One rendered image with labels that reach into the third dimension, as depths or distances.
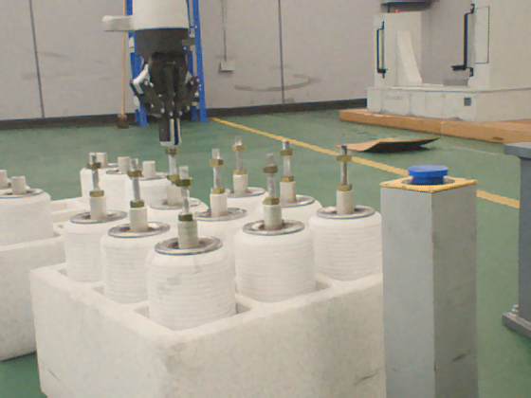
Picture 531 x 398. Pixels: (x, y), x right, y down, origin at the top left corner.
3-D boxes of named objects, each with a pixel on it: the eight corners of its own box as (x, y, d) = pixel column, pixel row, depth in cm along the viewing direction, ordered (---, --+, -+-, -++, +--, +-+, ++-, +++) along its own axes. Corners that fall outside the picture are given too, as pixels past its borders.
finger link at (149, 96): (131, 77, 96) (154, 107, 101) (124, 86, 96) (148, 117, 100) (146, 76, 95) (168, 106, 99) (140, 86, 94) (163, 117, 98)
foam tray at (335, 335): (259, 322, 126) (254, 223, 122) (435, 398, 95) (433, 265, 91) (40, 391, 103) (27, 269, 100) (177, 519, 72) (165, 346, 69)
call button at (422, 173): (425, 181, 77) (425, 163, 77) (456, 185, 74) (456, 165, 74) (399, 187, 75) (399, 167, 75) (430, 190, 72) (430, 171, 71)
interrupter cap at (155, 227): (170, 238, 84) (169, 231, 84) (104, 243, 83) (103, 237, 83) (171, 225, 92) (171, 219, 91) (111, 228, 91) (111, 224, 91)
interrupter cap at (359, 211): (367, 222, 87) (367, 217, 87) (308, 220, 90) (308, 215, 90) (381, 210, 94) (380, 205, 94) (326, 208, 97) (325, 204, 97)
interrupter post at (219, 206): (230, 215, 95) (229, 191, 95) (225, 219, 93) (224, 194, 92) (214, 215, 96) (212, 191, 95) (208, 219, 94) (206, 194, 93)
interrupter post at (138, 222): (149, 234, 86) (147, 208, 86) (129, 236, 86) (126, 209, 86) (150, 230, 89) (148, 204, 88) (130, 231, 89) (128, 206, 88)
